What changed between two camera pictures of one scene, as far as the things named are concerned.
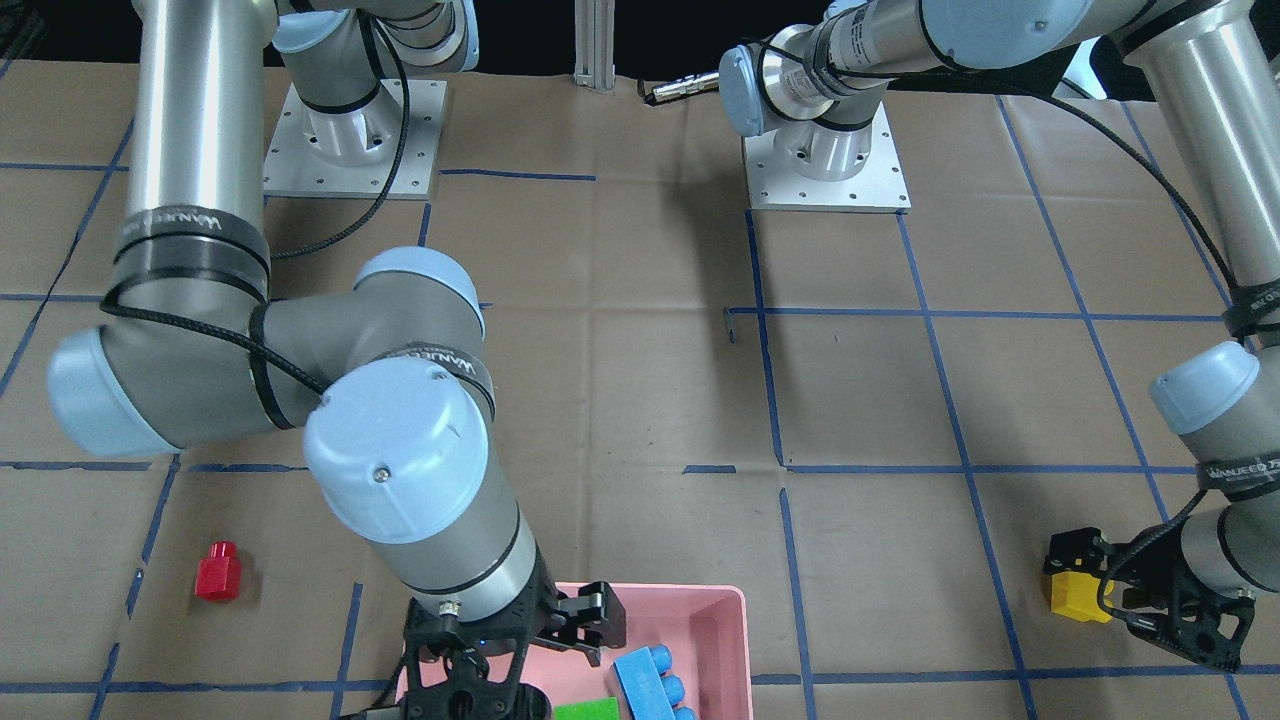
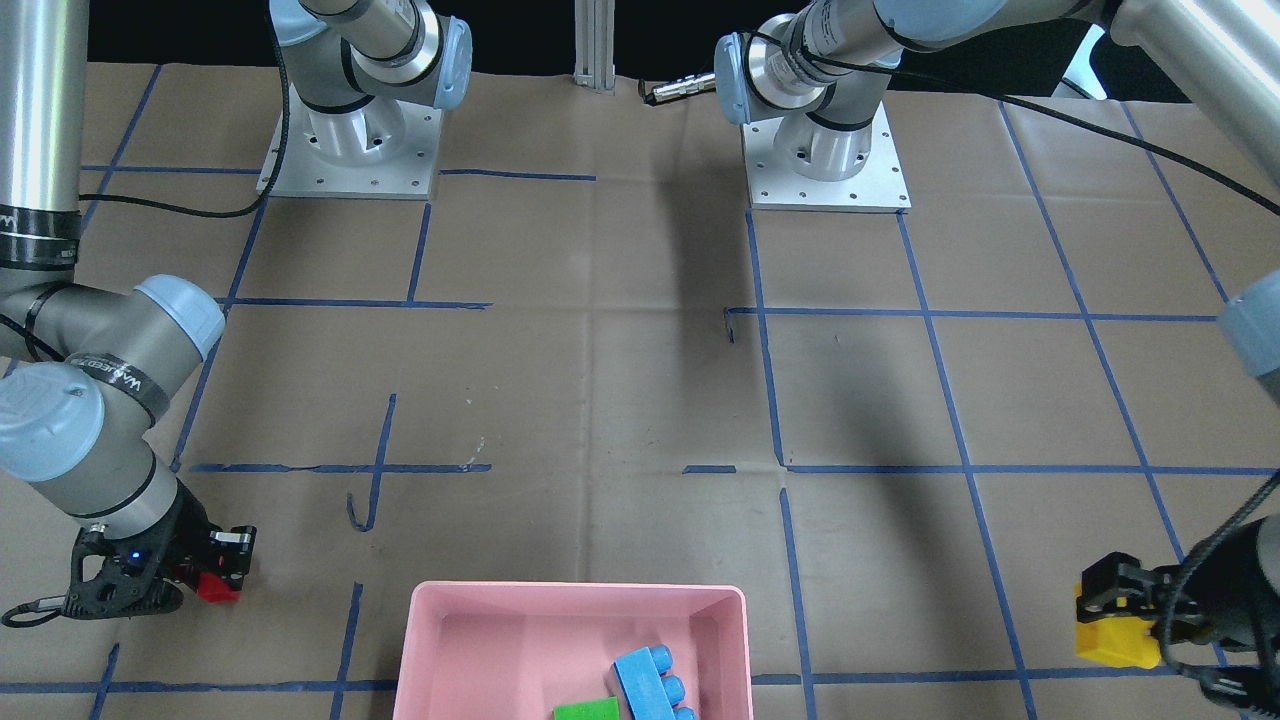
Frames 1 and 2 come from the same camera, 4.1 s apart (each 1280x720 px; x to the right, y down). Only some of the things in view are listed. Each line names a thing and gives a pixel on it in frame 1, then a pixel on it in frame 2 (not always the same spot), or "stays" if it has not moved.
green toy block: x=599 y=710 stays
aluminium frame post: x=595 y=43 stays
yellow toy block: x=1075 y=595 → x=1119 y=642
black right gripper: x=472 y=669 → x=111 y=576
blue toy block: x=647 y=690 stays
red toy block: x=218 y=576 stays
